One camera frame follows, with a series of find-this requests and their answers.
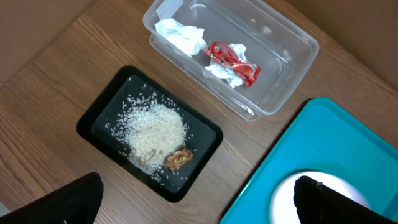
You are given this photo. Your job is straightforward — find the teal serving tray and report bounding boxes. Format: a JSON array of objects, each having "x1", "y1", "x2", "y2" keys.
[{"x1": 220, "y1": 98, "x2": 397, "y2": 223}]

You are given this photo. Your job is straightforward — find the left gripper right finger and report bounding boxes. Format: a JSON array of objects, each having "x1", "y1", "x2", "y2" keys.
[{"x1": 294, "y1": 176, "x2": 396, "y2": 224}]

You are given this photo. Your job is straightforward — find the white tissue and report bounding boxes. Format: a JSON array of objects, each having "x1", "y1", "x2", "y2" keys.
[
  {"x1": 205, "y1": 44, "x2": 248, "y2": 88},
  {"x1": 155, "y1": 18, "x2": 207, "y2": 57}
]

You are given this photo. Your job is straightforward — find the white rice pile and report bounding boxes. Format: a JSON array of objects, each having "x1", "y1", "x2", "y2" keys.
[{"x1": 103, "y1": 75, "x2": 192, "y2": 186}]

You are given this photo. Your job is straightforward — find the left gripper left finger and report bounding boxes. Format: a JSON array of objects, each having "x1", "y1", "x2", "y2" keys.
[{"x1": 1, "y1": 172, "x2": 104, "y2": 224}]

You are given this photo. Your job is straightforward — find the clear plastic bin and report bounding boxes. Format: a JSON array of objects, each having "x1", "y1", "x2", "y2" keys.
[{"x1": 143, "y1": 0, "x2": 319, "y2": 121}]

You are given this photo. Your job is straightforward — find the red snack wrapper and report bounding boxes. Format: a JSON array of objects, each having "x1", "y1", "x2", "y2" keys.
[{"x1": 205, "y1": 41, "x2": 261, "y2": 88}]

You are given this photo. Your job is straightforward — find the black rectangular tray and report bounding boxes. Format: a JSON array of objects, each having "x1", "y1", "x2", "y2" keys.
[{"x1": 76, "y1": 65, "x2": 223, "y2": 202}]

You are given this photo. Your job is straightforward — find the large white plate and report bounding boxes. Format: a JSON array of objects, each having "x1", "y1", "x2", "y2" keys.
[{"x1": 269, "y1": 171, "x2": 370, "y2": 224}]

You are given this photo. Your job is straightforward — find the brown food scraps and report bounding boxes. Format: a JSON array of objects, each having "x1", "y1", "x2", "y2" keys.
[{"x1": 164, "y1": 146, "x2": 193, "y2": 172}]

